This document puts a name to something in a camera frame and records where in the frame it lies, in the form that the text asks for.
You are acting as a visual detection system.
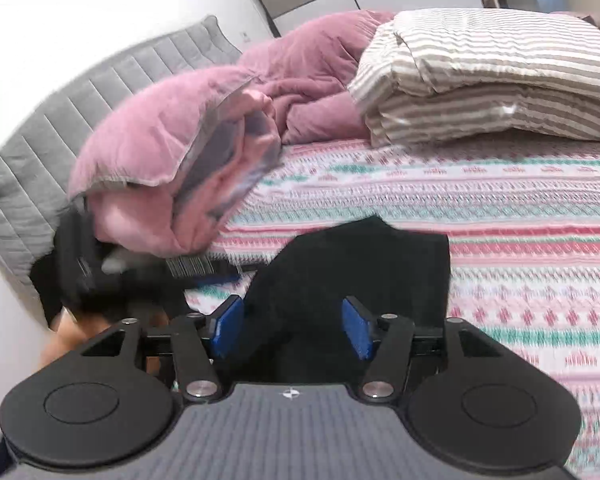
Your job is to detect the person's left forearm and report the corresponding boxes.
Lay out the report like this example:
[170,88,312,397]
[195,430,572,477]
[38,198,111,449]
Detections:
[39,305,170,376]

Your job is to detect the black pants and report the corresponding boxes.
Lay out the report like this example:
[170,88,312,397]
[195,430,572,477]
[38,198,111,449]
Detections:
[242,215,452,386]

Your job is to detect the grey quilted headboard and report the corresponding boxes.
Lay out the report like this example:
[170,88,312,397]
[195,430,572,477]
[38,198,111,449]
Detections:
[0,14,243,288]

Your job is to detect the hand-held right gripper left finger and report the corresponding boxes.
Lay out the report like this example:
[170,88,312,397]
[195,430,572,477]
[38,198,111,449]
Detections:
[80,294,245,403]

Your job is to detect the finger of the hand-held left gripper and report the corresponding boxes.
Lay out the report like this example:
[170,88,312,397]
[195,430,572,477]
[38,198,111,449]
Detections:
[212,257,244,281]

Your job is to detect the pink comforter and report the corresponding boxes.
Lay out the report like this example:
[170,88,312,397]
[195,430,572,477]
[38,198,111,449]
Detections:
[67,9,396,257]

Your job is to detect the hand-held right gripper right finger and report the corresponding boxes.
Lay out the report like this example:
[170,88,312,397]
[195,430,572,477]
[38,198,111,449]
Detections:
[341,296,508,403]

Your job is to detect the patterned pink striped bed sheet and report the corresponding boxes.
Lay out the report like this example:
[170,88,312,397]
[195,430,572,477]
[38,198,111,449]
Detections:
[185,135,600,480]

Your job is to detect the beige striped folded blanket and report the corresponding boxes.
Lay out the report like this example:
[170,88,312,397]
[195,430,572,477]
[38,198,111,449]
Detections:
[347,7,600,150]

